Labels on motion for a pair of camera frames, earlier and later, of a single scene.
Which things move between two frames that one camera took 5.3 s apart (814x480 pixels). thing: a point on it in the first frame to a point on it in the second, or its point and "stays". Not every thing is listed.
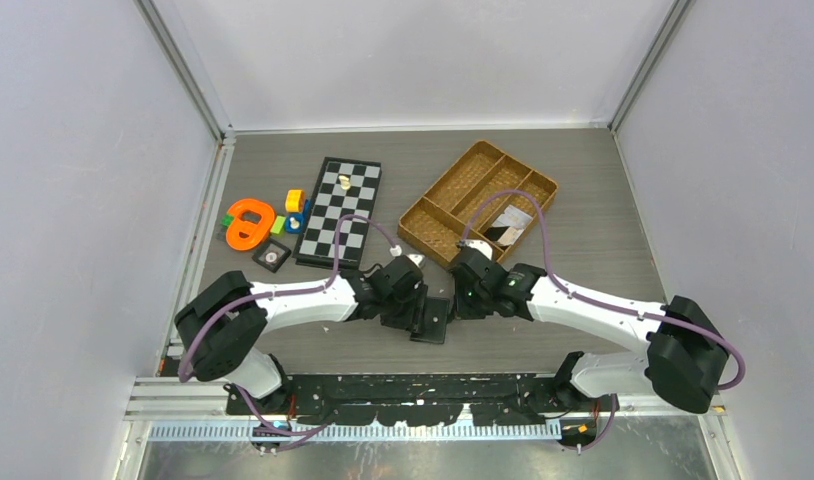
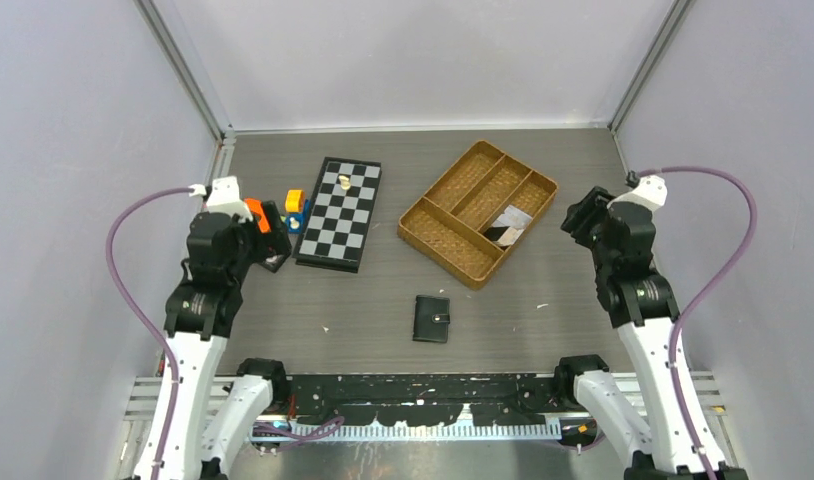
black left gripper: x=413 y=317 to x=270 y=244
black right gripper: x=463 y=311 to x=578 y=217
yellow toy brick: x=294 y=201 stays
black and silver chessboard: x=317 y=244 stays
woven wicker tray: x=436 y=223 stays
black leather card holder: x=436 y=317 stays
